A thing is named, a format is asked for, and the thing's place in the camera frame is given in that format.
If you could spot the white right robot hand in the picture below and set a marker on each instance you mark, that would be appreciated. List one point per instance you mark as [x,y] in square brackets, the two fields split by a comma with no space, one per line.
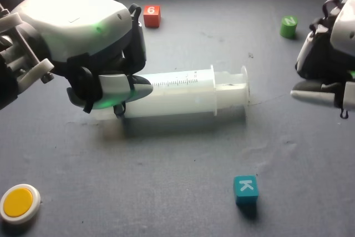
[344,26]

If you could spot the yellow button with white rim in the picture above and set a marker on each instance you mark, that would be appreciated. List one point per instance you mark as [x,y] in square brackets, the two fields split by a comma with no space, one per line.
[18,202]

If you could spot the large translucent plastic syringe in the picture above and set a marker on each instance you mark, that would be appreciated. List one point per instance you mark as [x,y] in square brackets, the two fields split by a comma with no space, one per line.
[180,98]

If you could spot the teal letter K cube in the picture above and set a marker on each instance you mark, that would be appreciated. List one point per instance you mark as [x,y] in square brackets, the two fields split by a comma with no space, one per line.
[246,191]

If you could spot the red number cube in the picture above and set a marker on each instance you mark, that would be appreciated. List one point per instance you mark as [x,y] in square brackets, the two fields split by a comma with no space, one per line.
[152,19]

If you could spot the green letter N cylinder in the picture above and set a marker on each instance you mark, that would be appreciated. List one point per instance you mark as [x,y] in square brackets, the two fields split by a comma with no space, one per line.
[288,29]

